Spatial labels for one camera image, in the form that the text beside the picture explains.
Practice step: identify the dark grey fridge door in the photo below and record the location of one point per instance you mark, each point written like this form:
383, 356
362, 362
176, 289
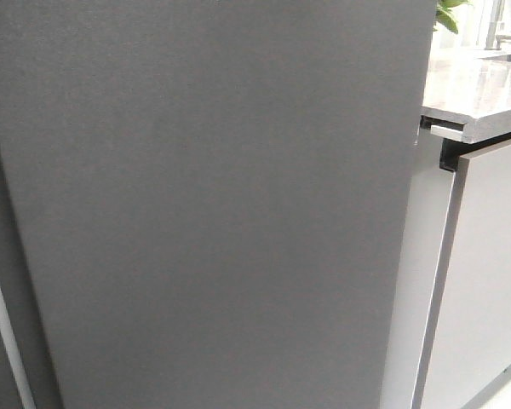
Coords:
211, 195

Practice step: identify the grey cabinet door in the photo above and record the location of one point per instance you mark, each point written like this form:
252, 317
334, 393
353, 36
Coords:
468, 341

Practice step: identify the white cabinet side panel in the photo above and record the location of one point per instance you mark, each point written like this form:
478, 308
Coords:
425, 221

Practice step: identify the grey stone countertop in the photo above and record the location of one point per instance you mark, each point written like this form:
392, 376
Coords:
469, 93

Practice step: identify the green plant leaves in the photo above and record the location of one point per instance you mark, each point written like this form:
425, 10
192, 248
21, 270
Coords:
444, 14

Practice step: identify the metal sink faucet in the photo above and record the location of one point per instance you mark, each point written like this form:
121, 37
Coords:
499, 27

